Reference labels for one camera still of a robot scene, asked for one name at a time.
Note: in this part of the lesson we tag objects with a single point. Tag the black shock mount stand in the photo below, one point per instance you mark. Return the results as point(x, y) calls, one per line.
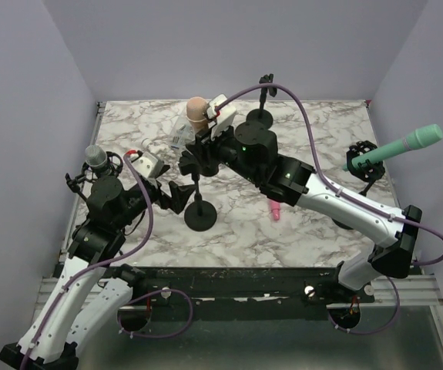
point(86, 181)
point(367, 171)

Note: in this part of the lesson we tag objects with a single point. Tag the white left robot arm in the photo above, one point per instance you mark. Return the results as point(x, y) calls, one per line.
point(66, 323)

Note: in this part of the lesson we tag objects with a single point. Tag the small white cylinder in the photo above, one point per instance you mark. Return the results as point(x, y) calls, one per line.
point(147, 144)

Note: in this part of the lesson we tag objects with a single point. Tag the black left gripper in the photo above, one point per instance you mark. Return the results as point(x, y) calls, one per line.
point(180, 195)

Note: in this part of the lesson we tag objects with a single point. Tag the black right shock mount stand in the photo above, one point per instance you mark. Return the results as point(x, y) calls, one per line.
point(367, 171)

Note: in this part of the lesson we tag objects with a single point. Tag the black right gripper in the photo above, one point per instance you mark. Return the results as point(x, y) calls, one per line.
point(203, 149)

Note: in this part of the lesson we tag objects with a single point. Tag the teal microphone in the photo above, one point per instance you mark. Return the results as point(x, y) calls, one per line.
point(416, 140)

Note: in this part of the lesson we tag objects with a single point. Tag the black desk mic stand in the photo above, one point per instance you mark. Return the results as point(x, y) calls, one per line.
point(200, 215)
point(260, 114)

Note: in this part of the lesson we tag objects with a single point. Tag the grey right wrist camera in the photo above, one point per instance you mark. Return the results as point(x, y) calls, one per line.
point(219, 121)

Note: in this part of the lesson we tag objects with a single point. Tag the pink microphone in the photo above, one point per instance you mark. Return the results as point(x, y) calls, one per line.
point(275, 209)

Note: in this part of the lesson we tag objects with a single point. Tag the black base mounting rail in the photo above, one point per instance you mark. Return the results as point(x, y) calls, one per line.
point(173, 294)

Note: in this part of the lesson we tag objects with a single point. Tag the clear plastic parts box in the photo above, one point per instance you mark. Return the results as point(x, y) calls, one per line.
point(181, 133)

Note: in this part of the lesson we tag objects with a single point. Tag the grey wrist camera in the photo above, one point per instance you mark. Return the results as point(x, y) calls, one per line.
point(219, 121)
point(150, 163)

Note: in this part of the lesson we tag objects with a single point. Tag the silver condenser microphone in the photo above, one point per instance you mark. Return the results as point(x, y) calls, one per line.
point(99, 162)

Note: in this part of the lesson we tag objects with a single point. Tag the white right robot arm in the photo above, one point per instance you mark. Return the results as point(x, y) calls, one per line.
point(251, 151)

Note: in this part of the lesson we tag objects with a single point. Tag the beige microphone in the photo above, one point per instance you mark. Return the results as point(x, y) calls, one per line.
point(195, 113)

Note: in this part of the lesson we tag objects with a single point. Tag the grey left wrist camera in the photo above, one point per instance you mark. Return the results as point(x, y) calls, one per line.
point(150, 163)

